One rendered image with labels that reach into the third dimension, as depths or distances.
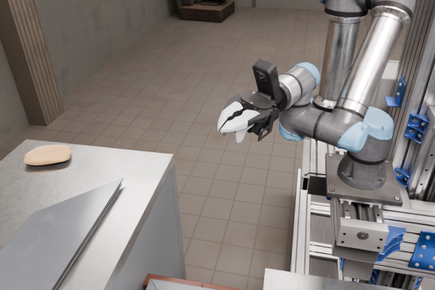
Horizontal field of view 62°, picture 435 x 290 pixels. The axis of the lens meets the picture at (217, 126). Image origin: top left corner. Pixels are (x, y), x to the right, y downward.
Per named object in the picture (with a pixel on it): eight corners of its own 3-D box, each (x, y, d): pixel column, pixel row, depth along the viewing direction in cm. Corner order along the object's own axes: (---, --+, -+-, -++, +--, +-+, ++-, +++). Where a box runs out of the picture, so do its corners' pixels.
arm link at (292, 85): (303, 81, 83) (273, 68, 86) (294, 88, 80) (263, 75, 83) (296, 109, 87) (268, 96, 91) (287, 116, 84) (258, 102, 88)
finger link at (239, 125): (230, 156, 70) (256, 136, 76) (233, 132, 67) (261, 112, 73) (217, 149, 72) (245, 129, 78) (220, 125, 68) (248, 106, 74)
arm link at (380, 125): (379, 166, 109) (390, 128, 102) (336, 151, 116) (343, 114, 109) (391, 148, 116) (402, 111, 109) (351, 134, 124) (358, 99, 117)
